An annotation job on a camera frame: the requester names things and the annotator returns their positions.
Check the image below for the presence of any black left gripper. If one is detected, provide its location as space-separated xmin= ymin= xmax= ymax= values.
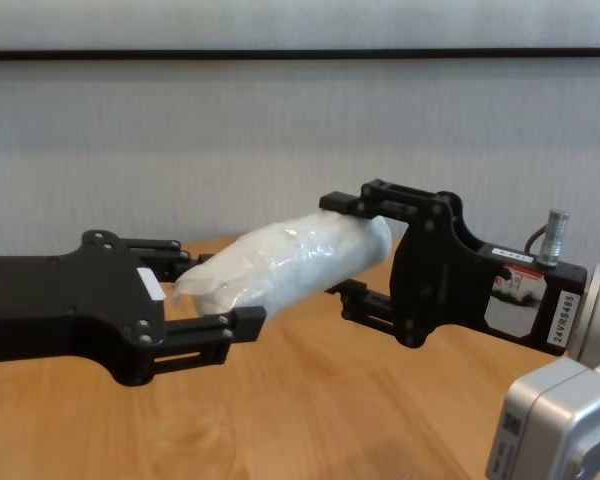
xmin=0 ymin=228 xmax=269 ymax=388

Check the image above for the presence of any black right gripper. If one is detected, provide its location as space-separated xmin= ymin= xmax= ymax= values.
xmin=318 ymin=178 xmax=589 ymax=358

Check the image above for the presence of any white plastic-wrapped sandbag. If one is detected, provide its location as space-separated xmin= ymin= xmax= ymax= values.
xmin=172 ymin=209 xmax=394 ymax=314

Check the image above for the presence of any silver cable connector plug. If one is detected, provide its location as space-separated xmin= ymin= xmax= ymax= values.
xmin=523 ymin=209 xmax=572 ymax=266

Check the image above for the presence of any black wall baseboard strip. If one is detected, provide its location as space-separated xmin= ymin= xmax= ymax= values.
xmin=0 ymin=47 xmax=600 ymax=64

